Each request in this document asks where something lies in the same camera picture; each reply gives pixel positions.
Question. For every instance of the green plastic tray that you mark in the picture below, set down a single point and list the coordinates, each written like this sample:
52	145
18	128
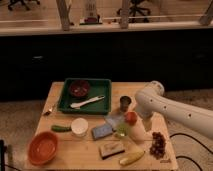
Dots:
97	87

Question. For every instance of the purple grape bunch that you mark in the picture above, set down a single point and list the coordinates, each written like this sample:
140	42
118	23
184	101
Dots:
158	145

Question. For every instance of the red apple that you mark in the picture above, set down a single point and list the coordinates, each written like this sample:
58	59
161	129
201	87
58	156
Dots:
131	118

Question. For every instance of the white paper cup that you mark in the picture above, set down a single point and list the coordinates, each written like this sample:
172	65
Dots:
79	127

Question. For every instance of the orange bowl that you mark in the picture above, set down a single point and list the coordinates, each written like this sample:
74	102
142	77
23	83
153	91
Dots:
42	148

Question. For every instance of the black office chair left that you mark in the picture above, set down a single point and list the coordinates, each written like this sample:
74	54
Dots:
13	2

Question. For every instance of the black office chair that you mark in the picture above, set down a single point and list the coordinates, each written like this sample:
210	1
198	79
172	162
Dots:
135	8
13	2

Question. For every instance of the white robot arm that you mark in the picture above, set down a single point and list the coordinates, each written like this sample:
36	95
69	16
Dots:
150	99

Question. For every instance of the green cucumber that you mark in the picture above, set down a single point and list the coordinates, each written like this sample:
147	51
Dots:
57	128

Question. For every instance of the blue sponge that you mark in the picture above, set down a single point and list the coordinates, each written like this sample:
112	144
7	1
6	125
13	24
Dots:
101	131

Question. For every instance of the green cup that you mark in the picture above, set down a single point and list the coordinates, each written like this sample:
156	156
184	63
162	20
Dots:
122	130

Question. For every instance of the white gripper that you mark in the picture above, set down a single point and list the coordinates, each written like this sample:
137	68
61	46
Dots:
140	131

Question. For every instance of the dark red bowl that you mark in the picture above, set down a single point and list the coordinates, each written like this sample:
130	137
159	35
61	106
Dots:
79	88

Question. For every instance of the brown wooden block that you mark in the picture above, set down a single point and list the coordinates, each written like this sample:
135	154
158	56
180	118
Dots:
110	149

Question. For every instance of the light blue cloth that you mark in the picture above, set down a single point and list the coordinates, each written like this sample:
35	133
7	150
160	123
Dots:
114	120

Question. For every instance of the white plastic spoon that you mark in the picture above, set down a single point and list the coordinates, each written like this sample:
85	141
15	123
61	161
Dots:
79	104

